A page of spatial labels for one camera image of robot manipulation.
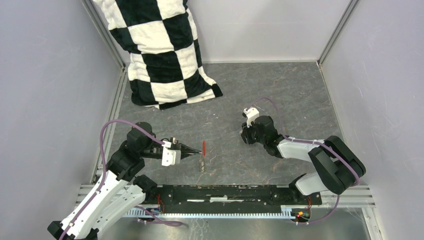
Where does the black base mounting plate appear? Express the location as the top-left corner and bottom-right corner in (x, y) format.
(139, 184), (323, 214)

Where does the white slotted cable duct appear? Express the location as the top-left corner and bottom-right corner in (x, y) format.
(86, 206), (299, 220)

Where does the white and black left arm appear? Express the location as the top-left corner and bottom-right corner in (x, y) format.
(47, 119), (203, 240)

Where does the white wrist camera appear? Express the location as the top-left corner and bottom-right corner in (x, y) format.
(161, 140), (181, 167)
(243, 107), (260, 128)

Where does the black white checkered cloth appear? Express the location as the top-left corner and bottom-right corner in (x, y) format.
(96, 0), (223, 110)

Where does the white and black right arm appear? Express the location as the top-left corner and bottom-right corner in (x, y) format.
(240, 115), (366, 204)

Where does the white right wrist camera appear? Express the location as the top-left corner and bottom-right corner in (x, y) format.
(243, 107), (260, 128)

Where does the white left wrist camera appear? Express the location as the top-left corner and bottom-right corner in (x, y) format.
(161, 140), (181, 167)

